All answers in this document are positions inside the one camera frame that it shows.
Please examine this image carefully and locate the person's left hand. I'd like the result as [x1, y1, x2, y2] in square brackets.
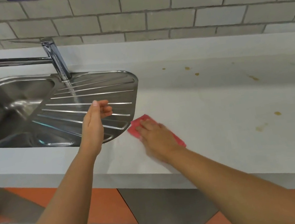
[74, 97, 120, 159]

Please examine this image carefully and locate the person's right hand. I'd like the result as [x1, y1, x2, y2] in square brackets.
[133, 113, 188, 169]

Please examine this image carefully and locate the pink cloth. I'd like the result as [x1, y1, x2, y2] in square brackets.
[125, 108, 187, 157]

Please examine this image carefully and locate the person's right forearm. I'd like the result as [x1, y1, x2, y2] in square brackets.
[167, 130, 295, 224]

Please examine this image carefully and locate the person's left forearm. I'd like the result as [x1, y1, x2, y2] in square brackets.
[0, 147, 109, 224]

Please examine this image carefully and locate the white countertop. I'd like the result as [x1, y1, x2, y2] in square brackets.
[0, 0, 295, 224]

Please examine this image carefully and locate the grey metal object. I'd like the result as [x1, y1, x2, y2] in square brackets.
[0, 55, 148, 161]

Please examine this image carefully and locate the chrome sink faucet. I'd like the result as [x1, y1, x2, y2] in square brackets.
[0, 32, 73, 93]

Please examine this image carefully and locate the orange cabinet front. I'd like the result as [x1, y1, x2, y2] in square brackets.
[0, 139, 295, 224]

